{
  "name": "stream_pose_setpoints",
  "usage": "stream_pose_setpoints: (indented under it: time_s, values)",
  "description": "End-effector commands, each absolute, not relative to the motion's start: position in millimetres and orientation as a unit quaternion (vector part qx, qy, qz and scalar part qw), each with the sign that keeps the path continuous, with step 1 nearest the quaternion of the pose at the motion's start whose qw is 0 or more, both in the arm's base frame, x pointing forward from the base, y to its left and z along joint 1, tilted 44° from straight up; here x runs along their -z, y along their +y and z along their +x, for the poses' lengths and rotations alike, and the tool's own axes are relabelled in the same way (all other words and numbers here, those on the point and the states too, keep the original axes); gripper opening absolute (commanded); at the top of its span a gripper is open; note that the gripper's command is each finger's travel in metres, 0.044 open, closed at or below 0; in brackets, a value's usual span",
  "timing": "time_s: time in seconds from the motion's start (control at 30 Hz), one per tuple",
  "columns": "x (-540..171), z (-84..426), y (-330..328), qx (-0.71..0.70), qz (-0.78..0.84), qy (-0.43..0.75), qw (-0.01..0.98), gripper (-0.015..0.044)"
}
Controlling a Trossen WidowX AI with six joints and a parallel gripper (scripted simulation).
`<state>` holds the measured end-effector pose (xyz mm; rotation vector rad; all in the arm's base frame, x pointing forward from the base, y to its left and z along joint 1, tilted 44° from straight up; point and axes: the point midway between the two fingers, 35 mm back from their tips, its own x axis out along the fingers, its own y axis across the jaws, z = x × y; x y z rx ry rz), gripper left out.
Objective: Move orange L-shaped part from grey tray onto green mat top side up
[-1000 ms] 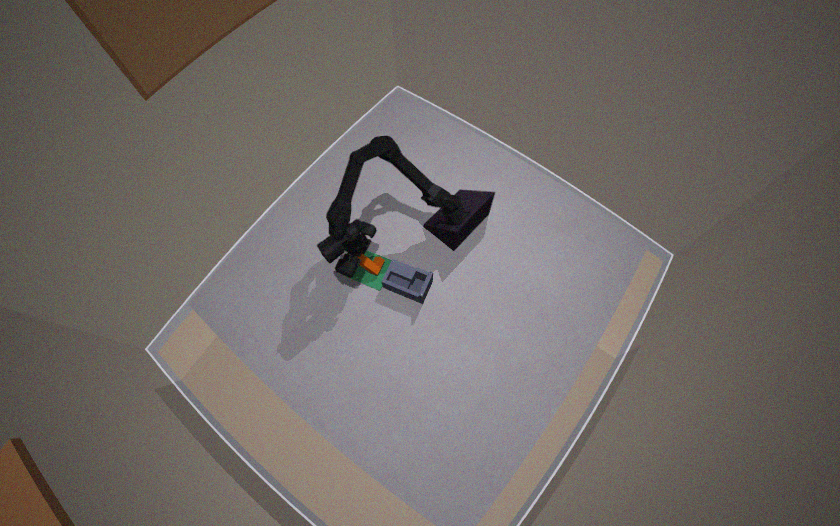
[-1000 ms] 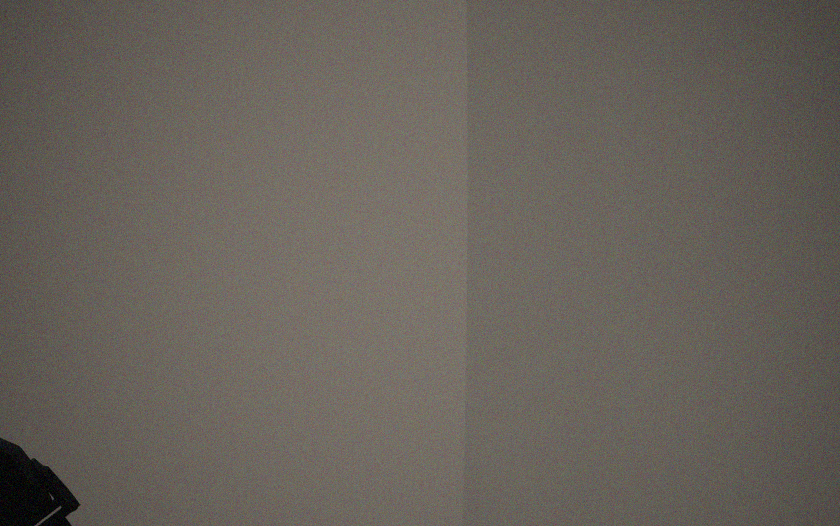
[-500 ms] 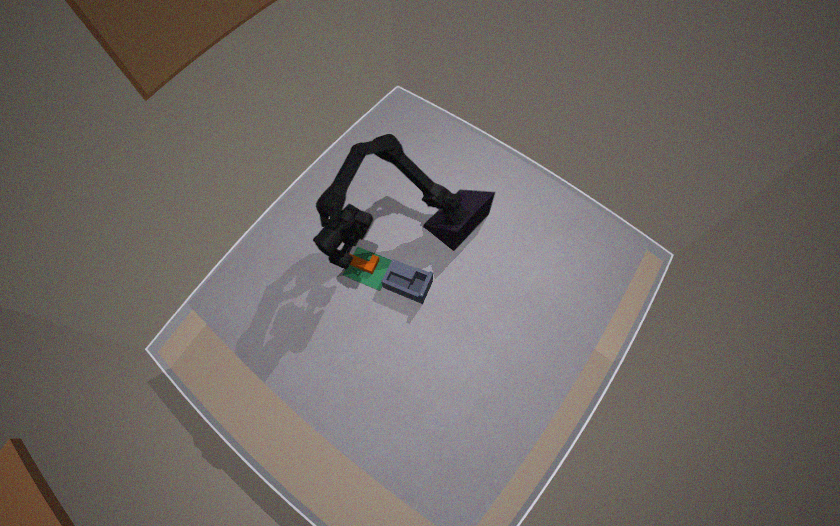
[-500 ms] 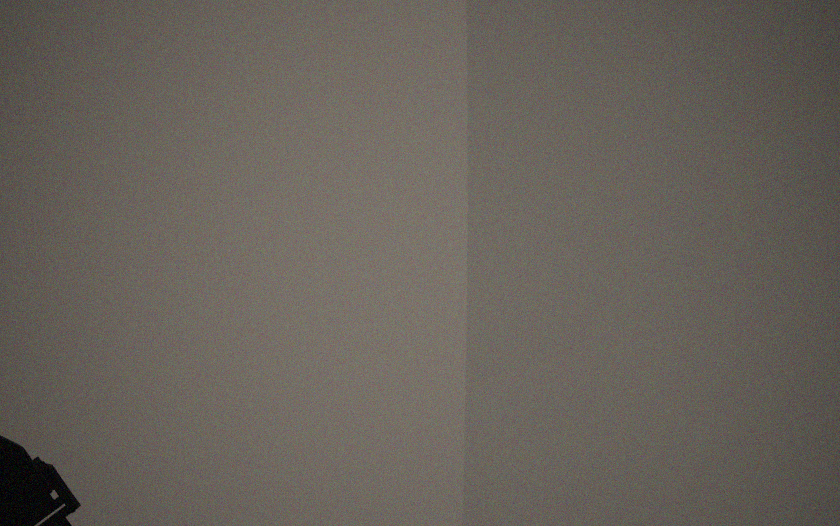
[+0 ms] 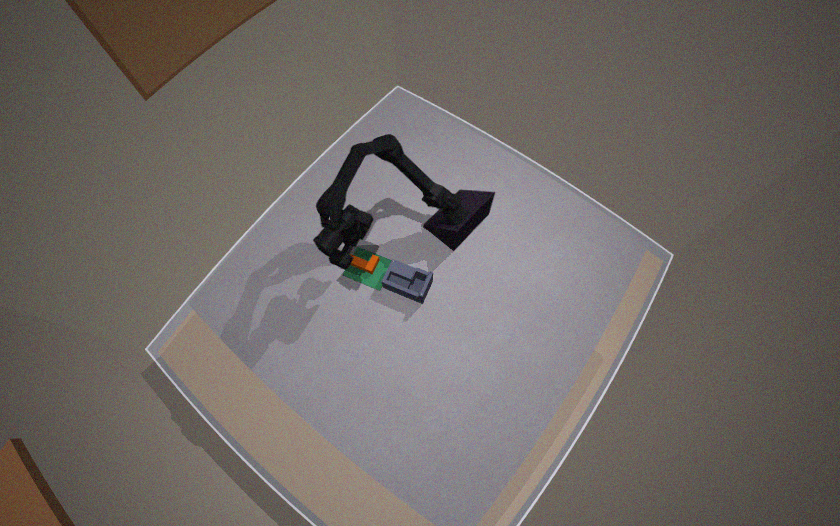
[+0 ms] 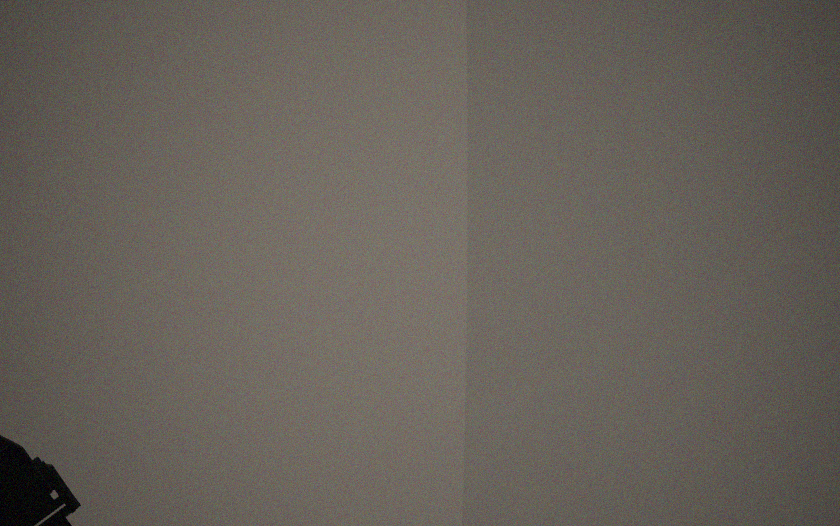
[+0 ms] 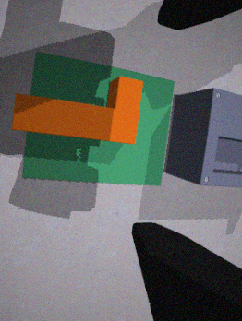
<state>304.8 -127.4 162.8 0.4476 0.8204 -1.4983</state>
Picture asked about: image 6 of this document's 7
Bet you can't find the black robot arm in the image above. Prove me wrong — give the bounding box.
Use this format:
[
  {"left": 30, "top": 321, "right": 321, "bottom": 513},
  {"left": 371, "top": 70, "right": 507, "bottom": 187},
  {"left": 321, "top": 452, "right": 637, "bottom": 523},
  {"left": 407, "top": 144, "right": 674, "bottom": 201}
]
[{"left": 0, "top": 435, "right": 81, "bottom": 526}]

